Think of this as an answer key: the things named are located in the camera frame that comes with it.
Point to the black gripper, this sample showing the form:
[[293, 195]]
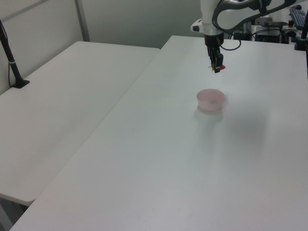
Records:
[[213, 42]]

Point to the pink plastic bowl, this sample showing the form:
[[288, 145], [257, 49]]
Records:
[[210, 106]]

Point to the black electronics box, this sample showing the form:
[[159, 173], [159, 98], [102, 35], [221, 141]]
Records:
[[267, 36]]

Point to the black camera stand pole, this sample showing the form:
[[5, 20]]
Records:
[[10, 60]]

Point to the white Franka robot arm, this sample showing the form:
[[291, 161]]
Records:
[[227, 16]]

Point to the grey metal partition post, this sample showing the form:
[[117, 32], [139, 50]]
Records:
[[83, 19]]

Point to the flat black device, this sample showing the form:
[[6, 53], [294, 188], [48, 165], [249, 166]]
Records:
[[273, 23]]

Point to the black computer keyboard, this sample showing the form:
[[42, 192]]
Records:
[[298, 15]]

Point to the red strawberry with green leaves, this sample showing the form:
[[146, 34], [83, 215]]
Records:
[[223, 67]]

